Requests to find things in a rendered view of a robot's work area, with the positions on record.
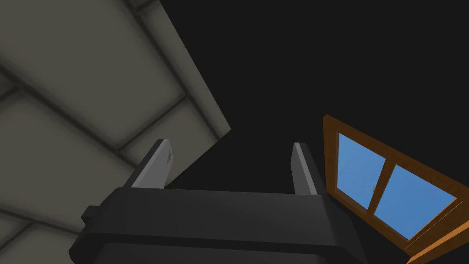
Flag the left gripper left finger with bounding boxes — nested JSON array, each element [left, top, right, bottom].
[[123, 138, 173, 190]]

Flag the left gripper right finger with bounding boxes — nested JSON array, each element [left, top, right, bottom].
[[290, 142, 327, 196]]

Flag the brown wooden framed window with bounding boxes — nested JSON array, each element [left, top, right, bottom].
[[322, 114, 469, 264]]

